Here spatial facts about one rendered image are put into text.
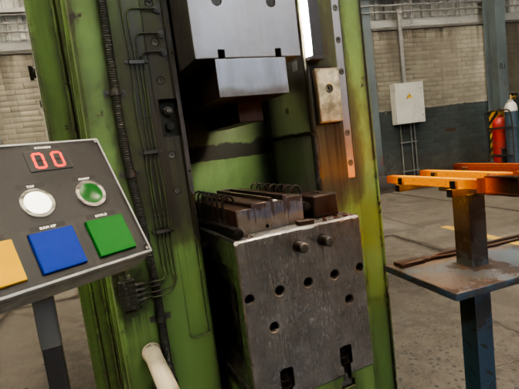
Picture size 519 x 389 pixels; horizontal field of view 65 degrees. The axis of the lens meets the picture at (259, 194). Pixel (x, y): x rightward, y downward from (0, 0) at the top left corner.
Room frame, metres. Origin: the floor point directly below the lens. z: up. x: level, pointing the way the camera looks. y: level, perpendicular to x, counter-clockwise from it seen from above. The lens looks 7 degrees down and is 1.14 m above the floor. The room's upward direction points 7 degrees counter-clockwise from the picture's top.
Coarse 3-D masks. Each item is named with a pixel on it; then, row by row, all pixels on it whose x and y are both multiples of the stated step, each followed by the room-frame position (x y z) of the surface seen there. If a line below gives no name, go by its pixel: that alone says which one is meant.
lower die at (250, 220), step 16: (224, 192) 1.39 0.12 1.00; (272, 192) 1.26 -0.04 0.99; (224, 208) 1.12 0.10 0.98; (240, 208) 1.08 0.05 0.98; (256, 208) 1.07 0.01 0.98; (272, 208) 1.09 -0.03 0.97; (288, 208) 1.11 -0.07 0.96; (240, 224) 1.05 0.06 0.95; (256, 224) 1.07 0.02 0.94; (272, 224) 1.09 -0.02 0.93; (288, 224) 1.11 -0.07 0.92
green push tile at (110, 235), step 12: (108, 216) 0.79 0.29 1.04; (120, 216) 0.80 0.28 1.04; (96, 228) 0.75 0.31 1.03; (108, 228) 0.77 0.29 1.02; (120, 228) 0.79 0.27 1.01; (96, 240) 0.74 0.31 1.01; (108, 240) 0.75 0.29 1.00; (120, 240) 0.77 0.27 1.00; (132, 240) 0.78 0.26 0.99; (108, 252) 0.74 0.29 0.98
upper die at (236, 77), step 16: (208, 64) 1.09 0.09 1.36; (224, 64) 1.05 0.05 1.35; (240, 64) 1.07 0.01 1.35; (256, 64) 1.09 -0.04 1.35; (272, 64) 1.11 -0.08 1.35; (192, 80) 1.23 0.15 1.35; (208, 80) 1.11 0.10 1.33; (224, 80) 1.05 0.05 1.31; (240, 80) 1.07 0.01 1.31; (256, 80) 1.09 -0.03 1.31; (272, 80) 1.11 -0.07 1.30; (192, 96) 1.25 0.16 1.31; (208, 96) 1.12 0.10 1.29; (224, 96) 1.05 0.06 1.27; (240, 96) 1.08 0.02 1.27; (256, 96) 1.12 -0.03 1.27; (272, 96) 1.17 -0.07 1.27; (192, 112) 1.32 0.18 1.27; (208, 112) 1.38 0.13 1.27
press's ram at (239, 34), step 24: (168, 0) 1.16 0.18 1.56; (192, 0) 1.03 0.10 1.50; (216, 0) 1.06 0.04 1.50; (240, 0) 1.08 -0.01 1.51; (264, 0) 1.11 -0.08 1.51; (288, 0) 1.14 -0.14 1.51; (192, 24) 1.03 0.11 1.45; (216, 24) 1.05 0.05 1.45; (240, 24) 1.08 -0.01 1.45; (264, 24) 1.11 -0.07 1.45; (288, 24) 1.14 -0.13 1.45; (192, 48) 1.03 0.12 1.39; (216, 48) 1.05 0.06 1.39; (240, 48) 1.07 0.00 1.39; (264, 48) 1.10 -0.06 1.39; (288, 48) 1.13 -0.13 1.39; (192, 72) 1.18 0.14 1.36
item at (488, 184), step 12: (396, 180) 1.25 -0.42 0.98; (408, 180) 1.20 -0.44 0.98; (420, 180) 1.15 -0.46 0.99; (432, 180) 1.10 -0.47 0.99; (444, 180) 1.06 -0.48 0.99; (456, 180) 1.02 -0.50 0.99; (468, 180) 0.99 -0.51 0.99; (480, 180) 0.94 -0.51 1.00; (492, 180) 0.93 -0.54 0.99; (504, 180) 0.90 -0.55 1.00; (516, 180) 0.87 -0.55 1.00; (480, 192) 0.94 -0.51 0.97; (492, 192) 0.93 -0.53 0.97; (504, 192) 0.90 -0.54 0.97; (516, 192) 0.88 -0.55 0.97
